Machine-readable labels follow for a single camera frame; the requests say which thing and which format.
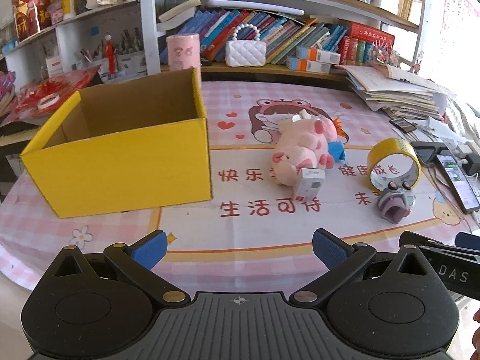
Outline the red festive gift bag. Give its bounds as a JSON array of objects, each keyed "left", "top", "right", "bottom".
[{"left": 11, "top": 0, "right": 52, "bottom": 41}]

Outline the stack of papers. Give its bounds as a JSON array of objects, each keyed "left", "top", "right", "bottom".
[{"left": 338, "top": 65, "right": 445, "bottom": 120}]

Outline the pink cartoon table mat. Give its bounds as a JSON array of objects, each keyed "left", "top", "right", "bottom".
[{"left": 1, "top": 82, "right": 478, "bottom": 293}]

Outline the pink plush pig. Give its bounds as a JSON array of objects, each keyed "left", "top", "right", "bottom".
[{"left": 271, "top": 111, "right": 338, "bottom": 187}]

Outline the red dictionary book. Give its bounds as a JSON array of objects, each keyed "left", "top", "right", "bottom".
[{"left": 349, "top": 22, "right": 395, "bottom": 47}]

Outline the orange white carton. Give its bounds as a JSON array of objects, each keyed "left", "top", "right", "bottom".
[
  {"left": 286, "top": 56, "right": 332, "bottom": 74},
  {"left": 296, "top": 46, "right": 341, "bottom": 65}
]

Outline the purple grey toy clip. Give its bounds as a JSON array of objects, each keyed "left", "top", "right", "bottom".
[{"left": 377, "top": 181, "right": 416, "bottom": 224}]

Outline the white tape roll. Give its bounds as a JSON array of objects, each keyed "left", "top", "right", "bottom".
[{"left": 37, "top": 94, "right": 59, "bottom": 110}]

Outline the pink cylinder container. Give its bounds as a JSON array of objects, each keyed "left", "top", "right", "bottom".
[{"left": 166, "top": 33, "right": 201, "bottom": 71}]

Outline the black smartphone lit screen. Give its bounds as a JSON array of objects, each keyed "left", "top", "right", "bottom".
[{"left": 435, "top": 154, "right": 479, "bottom": 214}]

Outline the red paper decoration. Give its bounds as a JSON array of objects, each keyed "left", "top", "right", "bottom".
[{"left": 7, "top": 67, "right": 102, "bottom": 121}]

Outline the black calculator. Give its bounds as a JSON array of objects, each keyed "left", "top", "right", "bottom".
[{"left": 389, "top": 118, "right": 416, "bottom": 133}]

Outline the orange white carton lower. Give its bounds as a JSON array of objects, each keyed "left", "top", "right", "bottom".
[{"left": 286, "top": 56, "right": 332, "bottom": 74}]

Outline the red figurine pen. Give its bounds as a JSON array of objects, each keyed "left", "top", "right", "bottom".
[{"left": 105, "top": 33, "right": 116, "bottom": 77}]

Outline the white quilted pearl handbag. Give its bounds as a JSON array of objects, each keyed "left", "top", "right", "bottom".
[{"left": 225, "top": 23, "right": 267, "bottom": 68}]

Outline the yellow tape roll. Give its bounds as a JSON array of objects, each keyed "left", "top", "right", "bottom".
[{"left": 367, "top": 137, "right": 422, "bottom": 192}]

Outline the small white grey box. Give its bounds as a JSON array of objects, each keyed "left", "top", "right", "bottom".
[{"left": 293, "top": 168, "right": 326, "bottom": 203}]

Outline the row of lower books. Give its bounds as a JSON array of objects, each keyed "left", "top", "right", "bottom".
[{"left": 173, "top": 9, "right": 348, "bottom": 64}]

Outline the white bookshelf frame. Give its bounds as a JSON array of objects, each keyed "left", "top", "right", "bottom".
[{"left": 4, "top": 0, "right": 422, "bottom": 86}]

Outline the orange white carton upper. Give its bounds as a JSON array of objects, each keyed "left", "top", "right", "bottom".
[{"left": 296, "top": 46, "right": 341, "bottom": 65}]

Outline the black power bank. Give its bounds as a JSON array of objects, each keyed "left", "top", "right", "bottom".
[{"left": 411, "top": 141, "right": 448, "bottom": 166}]

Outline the yellow cardboard box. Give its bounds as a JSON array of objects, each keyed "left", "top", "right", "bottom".
[{"left": 21, "top": 68, "right": 212, "bottom": 218}]

